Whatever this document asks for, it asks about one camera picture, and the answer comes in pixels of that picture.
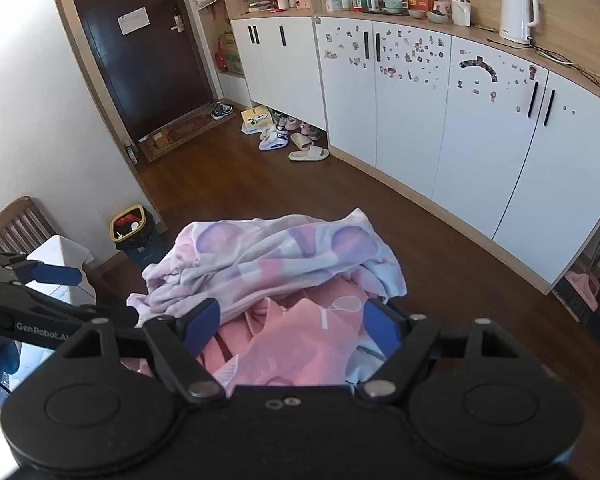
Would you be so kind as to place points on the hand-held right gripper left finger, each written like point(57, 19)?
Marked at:
point(200, 325)

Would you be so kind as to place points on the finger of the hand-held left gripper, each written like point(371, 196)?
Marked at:
point(80, 310)
point(55, 274)

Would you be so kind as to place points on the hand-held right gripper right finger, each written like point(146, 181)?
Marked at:
point(380, 327)

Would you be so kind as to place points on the pink garment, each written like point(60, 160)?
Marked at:
point(290, 345)

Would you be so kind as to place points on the pink purple tie-dye t-shirt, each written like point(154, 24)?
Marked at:
point(280, 255)

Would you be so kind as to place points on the white cloth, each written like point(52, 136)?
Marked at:
point(65, 252)

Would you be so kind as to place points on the light blue garment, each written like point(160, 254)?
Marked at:
point(392, 280)

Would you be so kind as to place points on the wooden chair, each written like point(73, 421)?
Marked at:
point(15, 220)

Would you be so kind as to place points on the yellow rimmed black trash bin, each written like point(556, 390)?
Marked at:
point(130, 240)

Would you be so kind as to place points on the beige slipper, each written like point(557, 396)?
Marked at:
point(307, 154)
point(302, 139)

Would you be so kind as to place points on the patterned doormat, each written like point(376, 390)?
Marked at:
point(180, 132)

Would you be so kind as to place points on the white blue shoes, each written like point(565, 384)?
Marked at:
point(272, 141)

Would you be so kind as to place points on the pink dustpan with broom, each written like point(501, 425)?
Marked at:
point(580, 290)

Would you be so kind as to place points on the yellow white tissue box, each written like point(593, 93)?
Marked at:
point(256, 120)

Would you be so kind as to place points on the dark sneakers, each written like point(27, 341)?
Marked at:
point(222, 111)

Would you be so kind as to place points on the white cabinet with stickers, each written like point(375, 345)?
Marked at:
point(480, 135)

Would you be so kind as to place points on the pink shoes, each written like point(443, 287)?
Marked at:
point(290, 122)

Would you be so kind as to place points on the dark brown door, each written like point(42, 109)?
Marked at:
point(140, 60)

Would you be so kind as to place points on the white paper notice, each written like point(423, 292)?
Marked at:
point(133, 20)

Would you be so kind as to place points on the plain white cabinet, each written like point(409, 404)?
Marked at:
point(280, 70)

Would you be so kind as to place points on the cardboard boxes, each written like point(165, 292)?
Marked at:
point(230, 55)

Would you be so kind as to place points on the grey bowl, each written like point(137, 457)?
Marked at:
point(437, 17)

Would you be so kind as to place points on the pale green cup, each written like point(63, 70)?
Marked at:
point(395, 6)

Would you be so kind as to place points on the white mug with lid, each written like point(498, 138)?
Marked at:
point(461, 12)

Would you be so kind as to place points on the small pale box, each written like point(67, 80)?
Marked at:
point(334, 3)

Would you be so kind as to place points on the white electric kettle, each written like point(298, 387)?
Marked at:
point(515, 15)

